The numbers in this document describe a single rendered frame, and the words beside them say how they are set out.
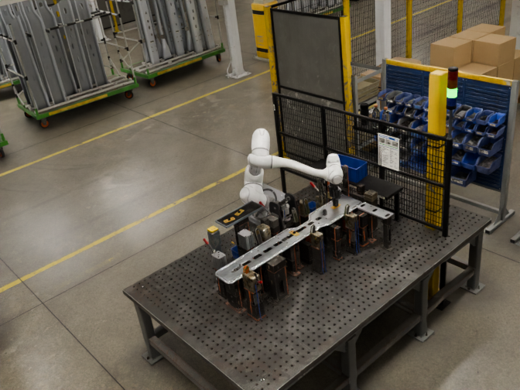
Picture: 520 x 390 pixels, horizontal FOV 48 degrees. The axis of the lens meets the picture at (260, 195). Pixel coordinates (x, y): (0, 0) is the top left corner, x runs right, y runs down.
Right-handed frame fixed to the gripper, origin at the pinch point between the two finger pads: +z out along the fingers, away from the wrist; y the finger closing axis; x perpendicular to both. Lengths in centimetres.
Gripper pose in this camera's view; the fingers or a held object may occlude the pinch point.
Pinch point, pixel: (335, 202)
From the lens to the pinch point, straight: 464.7
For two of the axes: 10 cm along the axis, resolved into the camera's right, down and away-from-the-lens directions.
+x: 7.4, -4.0, 5.4
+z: 1.1, 8.7, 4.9
